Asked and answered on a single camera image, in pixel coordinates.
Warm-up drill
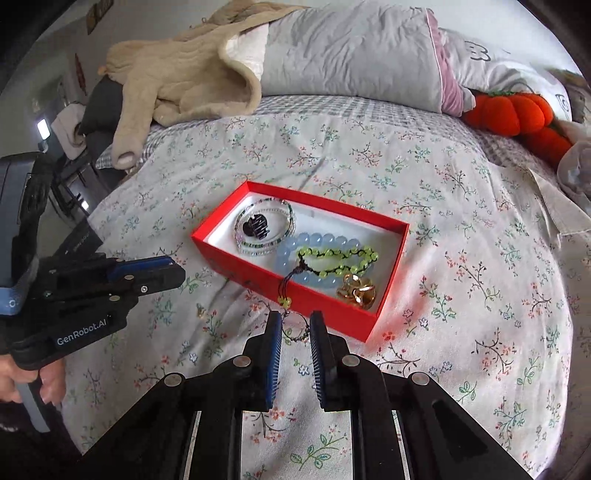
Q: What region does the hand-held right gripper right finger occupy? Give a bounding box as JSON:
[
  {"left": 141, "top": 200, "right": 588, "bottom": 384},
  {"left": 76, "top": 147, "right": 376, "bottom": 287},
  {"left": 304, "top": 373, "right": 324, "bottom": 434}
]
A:
[{"left": 308, "top": 310, "right": 539, "bottom": 480}]

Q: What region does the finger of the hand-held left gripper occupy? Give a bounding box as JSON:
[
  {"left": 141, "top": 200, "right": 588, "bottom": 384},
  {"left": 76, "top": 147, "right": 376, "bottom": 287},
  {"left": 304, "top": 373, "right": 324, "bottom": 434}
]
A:
[
  {"left": 111, "top": 267, "right": 187, "bottom": 301},
  {"left": 104, "top": 255, "right": 175, "bottom": 283}
]

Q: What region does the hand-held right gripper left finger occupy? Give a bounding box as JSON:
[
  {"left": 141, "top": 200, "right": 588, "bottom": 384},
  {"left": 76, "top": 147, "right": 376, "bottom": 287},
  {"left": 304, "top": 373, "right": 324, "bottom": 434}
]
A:
[{"left": 81, "top": 310, "right": 283, "bottom": 480}]

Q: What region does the thin dark bead bracelet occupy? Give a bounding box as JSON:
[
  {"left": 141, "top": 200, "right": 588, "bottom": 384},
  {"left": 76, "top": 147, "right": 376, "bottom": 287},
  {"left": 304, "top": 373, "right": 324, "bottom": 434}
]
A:
[{"left": 279, "top": 310, "right": 314, "bottom": 344}]

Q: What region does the gold ring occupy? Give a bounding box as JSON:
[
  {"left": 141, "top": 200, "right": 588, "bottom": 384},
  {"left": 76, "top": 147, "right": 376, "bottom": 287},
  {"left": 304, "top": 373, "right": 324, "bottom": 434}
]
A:
[{"left": 336, "top": 273, "right": 377, "bottom": 308}]

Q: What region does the red cardboard box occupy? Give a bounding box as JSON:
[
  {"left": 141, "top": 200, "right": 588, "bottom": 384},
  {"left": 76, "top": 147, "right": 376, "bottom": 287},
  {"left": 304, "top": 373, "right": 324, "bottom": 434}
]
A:
[{"left": 191, "top": 181, "right": 411, "bottom": 343}]

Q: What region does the green bead bracelet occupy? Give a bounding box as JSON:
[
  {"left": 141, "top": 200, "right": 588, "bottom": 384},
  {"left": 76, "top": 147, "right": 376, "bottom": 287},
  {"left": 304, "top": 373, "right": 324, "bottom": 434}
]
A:
[{"left": 279, "top": 246, "right": 380, "bottom": 310}]

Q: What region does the crystal bracelet with black charm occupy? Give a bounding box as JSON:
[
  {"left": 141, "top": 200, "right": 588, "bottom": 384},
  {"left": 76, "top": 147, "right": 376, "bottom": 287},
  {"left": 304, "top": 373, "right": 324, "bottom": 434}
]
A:
[{"left": 233, "top": 198, "right": 296, "bottom": 257}]

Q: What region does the blue bead bracelet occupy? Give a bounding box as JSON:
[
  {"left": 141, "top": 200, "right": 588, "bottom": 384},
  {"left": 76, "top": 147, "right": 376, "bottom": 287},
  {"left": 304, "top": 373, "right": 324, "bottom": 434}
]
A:
[{"left": 276, "top": 232, "right": 365, "bottom": 289}]

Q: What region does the person's left hand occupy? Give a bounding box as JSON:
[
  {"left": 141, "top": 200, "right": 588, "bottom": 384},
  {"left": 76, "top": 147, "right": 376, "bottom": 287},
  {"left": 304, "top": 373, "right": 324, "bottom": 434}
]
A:
[{"left": 0, "top": 354, "right": 68, "bottom": 406}]

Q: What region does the floral bedsheet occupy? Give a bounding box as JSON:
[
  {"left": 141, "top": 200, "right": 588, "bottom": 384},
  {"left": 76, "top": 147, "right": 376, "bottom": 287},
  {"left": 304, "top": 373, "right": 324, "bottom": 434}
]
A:
[{"left": 60, "top": 108, "right": 575, "bottom": 480}]

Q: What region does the dark grey garment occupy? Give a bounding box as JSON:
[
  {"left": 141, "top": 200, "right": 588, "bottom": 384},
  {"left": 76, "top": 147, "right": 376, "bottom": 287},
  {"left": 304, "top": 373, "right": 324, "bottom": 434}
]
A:
[{"left": 81, "top": 78, "right": 134, "bottom": 153}]

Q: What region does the beige knitted sweater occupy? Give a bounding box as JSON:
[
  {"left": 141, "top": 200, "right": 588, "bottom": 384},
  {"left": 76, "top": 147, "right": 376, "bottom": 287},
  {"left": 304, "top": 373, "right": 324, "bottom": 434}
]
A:
[{"left": 99, "top": 0, "right": 305, "bottom": 169}]

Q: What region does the cream fabric sheet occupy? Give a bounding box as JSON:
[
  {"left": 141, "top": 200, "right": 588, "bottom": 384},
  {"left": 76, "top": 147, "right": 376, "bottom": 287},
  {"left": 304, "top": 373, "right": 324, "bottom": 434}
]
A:
[{"left": 526, "top": 166, "right": 591, "bottom": 237}]

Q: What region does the grey pillow with pink edge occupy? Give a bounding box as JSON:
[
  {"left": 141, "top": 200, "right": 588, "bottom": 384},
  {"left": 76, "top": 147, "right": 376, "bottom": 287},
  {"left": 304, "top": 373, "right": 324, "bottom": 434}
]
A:
[{"left": 259, "top": 6, "right": 476, "bottom": 115}]

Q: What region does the orange pumpkin plush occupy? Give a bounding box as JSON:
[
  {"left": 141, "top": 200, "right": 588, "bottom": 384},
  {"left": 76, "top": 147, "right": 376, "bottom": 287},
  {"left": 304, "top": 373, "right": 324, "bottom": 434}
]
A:
[{"left": 462, "top": 91, "right": 573, "bottom": 168}]

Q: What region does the grey white crumpled cloth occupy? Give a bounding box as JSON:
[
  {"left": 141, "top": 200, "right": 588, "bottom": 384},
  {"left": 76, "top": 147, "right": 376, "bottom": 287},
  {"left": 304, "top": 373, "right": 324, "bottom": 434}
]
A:
[{"left": 556, "top": 138, "right": 591, "bottom": 204}]

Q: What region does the white printed pillow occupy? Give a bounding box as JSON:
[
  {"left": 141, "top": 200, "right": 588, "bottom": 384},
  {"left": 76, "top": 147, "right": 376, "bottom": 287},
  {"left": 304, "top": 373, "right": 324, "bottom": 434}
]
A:
[{"left": 438, "top": 28, "right": 573, "bottom": 123}]

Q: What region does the brown patterned cloth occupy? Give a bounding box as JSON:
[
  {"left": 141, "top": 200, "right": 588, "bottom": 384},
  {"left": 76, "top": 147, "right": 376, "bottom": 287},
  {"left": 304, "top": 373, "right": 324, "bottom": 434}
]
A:
[{"left": 549, "top": 69, "right": 591, "bottom": 123}]

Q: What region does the red wall hanging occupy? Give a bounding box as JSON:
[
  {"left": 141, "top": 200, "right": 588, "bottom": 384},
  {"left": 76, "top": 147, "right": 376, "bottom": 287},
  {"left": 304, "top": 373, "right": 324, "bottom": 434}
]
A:
[{"left": 74, "top": 53, "right": 88, "bottom": 95}]

